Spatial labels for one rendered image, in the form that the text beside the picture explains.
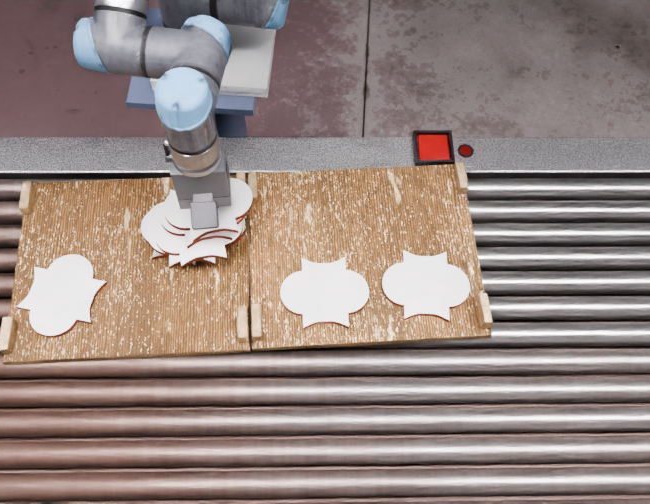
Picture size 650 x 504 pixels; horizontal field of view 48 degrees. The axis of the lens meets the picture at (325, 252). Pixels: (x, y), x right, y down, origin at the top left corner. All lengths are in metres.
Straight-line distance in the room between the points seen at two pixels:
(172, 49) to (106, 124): 1.63
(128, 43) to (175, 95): 0.14
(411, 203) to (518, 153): 0.26
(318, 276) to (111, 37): 0.51
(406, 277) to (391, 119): 1.43
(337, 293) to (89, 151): 0.57
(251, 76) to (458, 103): 1.29
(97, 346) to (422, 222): 0.61
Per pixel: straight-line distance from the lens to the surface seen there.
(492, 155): 1.49
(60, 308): 1.33
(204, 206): 1.19
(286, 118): 2.65
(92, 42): 1.14
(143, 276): 1.33
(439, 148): 1.46
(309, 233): 1.33
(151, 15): 1.78
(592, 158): 1.55
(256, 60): 1.62
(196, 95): 1.02
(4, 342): 1.32
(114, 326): 1.30
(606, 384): 1.34
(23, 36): 3.08
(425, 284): 1.29
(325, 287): 1.27
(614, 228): 1.47
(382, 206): 1.37
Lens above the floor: 2.11
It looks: 63 degrees down
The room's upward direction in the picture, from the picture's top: 3 degrees clockwise
